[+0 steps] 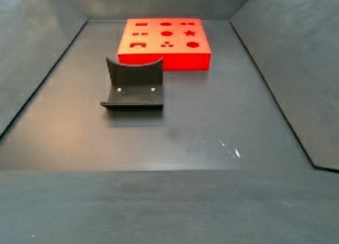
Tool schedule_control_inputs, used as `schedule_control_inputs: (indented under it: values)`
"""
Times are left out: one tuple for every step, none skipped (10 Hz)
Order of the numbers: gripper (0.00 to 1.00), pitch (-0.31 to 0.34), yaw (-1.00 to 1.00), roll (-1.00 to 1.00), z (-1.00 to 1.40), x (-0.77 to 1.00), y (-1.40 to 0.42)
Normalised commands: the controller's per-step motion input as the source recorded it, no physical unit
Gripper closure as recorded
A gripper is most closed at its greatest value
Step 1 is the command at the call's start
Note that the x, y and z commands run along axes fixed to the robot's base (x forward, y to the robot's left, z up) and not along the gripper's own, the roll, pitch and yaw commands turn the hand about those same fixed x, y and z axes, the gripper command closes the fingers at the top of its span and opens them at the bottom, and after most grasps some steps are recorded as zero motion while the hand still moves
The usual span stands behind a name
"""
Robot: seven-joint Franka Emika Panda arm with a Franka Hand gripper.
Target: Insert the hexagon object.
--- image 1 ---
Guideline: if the black curved peg holder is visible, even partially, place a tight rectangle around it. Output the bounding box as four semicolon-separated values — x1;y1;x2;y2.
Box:
100;59;164;109

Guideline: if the red shape sorter block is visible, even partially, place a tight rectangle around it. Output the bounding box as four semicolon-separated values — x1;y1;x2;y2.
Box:
116;18;212;70

